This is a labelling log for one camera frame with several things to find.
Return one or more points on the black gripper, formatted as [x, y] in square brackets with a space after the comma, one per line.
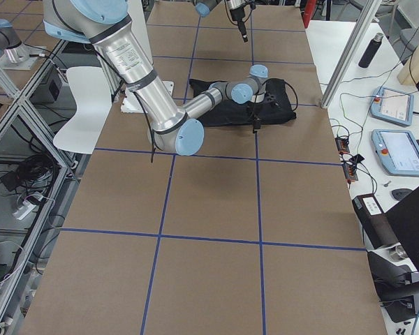
[238, 14]
[256, 111]

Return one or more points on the far teach pendant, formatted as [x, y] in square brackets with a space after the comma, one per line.
[392, 106]

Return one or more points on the teach pendant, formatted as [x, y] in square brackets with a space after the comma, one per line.
[397, 151]
[392, 106]

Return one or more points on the black computer mouse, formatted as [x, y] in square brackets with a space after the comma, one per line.
[400, 193]

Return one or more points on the near teach pendant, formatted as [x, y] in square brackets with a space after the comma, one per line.
[397, 151]

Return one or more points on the black monitor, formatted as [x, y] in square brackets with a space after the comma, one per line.
[404, 221]

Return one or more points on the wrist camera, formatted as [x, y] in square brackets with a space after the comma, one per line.
[270, 100]

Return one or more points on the black printed t-shirt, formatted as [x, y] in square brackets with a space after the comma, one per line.
[229, 113]

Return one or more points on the white camera post base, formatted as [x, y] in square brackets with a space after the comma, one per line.
[145, 92]

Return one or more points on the black water bottle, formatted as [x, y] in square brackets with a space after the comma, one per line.
[371, 50]

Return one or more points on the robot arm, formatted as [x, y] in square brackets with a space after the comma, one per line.
[107, 25]
[205, 7]

